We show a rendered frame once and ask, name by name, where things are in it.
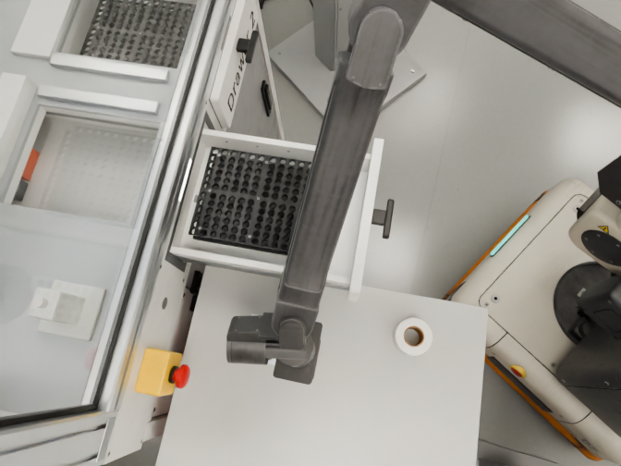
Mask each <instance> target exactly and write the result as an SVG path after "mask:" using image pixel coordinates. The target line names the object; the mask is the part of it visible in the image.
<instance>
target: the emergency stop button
mask: <svg viewBox="0 0 621 466"><path fill-rule="evenodd" d="M189 376H190V368H189V366H188V365H186V364H182V365H181V366H180V367H179V369H176V370H175V372H174V376H173V381H176V387H177V388H181V389H182V388H183V387H185V386H186V385H187V383H188V381H189Z"/></svg>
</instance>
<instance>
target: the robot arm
mask: <svg viewBox="0 0 621 466"><path fill-rule="evenodd" d="M431 1H432V2H434V3H435V4H437V5H438V6H441V7H443V8H445V9H446V10H448V11H450V12H452V13H454V14H455V15H457V16H459V17H461V18H462V19H463V20H465V21H466V22H467V21H468V22H469V23H471V24H473V25H475V26H476V27H478V28H480V29H482V30H483V31H486V32H488V33H489V34H491V35H492V36H494V37H495V38H497V39H499V40H501V41H503V42H504V43H507V44H509V45H510V46H512V47H514V48H516V49H517V50H519V51H520V52H522V53H523V54H525V55H528V56H529V57H531V58H533V59H535V60H537V61H538V62H540V63H542V64H544V65H545V66H547V67H548V68H550V69H551V70H552V71H556V72H557V73H559V74H561V75H563V76H564V77H566V78H568V79H570V80H572V81H574V82H576V83H577V84H578V85H580V86H582V87H584V88H585V89H587V90H589V91H591V92H593V93H595V94H597V95H598V96H600V97H602V98H603V99H604V100H606V101H608V102H610V103H611V104H614V105H616V106H618V107H619V108H621V30H619V29H617V28H616V27H614V26H612V25H611V24H609V23H608V22H606V21H604V20H603V19H601V18H599V17H597V16H595V15H594V14H592V13H591V12H590V11H588V10H586V9H585V8H583V7H582V6H579V5H578V4H576V3H574V2H573V1H571V0H354V2H353V3H352V5H351V7H350V9H349V13H348V33H349V42H348V46H347V50H346V51H340V53H339V57H338V60H337V63H336V67H335V74H334V78H333V82H332V87H331V91H330V94H329V97H328V98H327V105H326V108H325V112H324V116H323V122H322V125H321V129H320V133H319V137H318V140H317V144H316V147H315V151H314V155H313V158H312V162H311V166H310V172H309V175H308V179H307V183H306V187H305V190H304V194H303V197H302V201H301V205H300V208H299V212H298V219H297V222H296V225H295V229H294V233H293V237H292V240H291V243H290V247H289V251H288V255H287V257H286V263H285V267H284V271H283V272H282V275H281V278H280V282H279V286H278V290H277V294H276V299H275V304H274V312H273V313H263V315H246V316H234V317H233V318H232V319H231V322H230V326H229V328H228V331H227V335H226V359H227V362H228V363H244V364H260V365H267V364H268V361H269V359H276V361H275V365H274V373H273V376H274V377H275V378H280V379H284V380H288V381H292V382H297V383H301V384H305V385H310V384H311V382H312V380H313V378H314V374H315V369H316V365H317V360H318V355H319V350H320V346H321V334H322V330H323V324H322V323H319V322H316V319H317V315H318V312H319V306H320V301H321V298H322V295H323V290H324V287H325V283H326V278H327V275H328V271H329V269H330V264H331V261H332V259H333V256H334V253H335V248H336V245H337V242H338V240H339V236H340V233H341V230H342V227H343V225H344V222H345V219H346V216H347V211H348V208H349V205H350V202H351V199H352V198H353V197H352V196H353V193H354V190H355V188H356V185H357V182H358V179H359V174H360V171H361V169H362V165H363V162H364V159H365V156H366V153H367V151H368V148H369V145H370V142H371V137H372V134H373V131H374V128H375V125H376V122H377V119H378V116H379V114H380V112H381V108H382V105H383V103H384V100H385V98H386V96H387V94H388V92H389V89H390V86H391V83H392V80H393V77H394V72H393V67H394V64H395V61H396V56H397V55H399V54H400V53H401V52H402V51H403V49H404V48H405V47H406V45H407V44H408V41H409V39H410V37H411V36H412V34H413V32H414V30H415V29H416V28H417V26H418V24H419V22H420V20H421V18H422V16H423V14H424V13H425V11H426V9H427V7H428V5H429V4H430V2H431Z"/></svg>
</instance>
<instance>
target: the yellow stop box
mask: <svg viewBox="0 0 621 466"><path fill-rule="evenodd" d="M181 359H182V354H181V353H178V352H173V351H169V350H164V349H151V348H147V349H146V350H145V352H144V356H143V360H142V363H141V367H140V372H139V376H138V380H137V383H136V386H135V391H136V392H137V393H141V394H146V395H151V396H156V397H160V396H165V395H171V394H172V393H173V392H174V387H175V383H176V381H173V376H174V372H175V370H176V369H179V365H180V362H181Z"/></svg>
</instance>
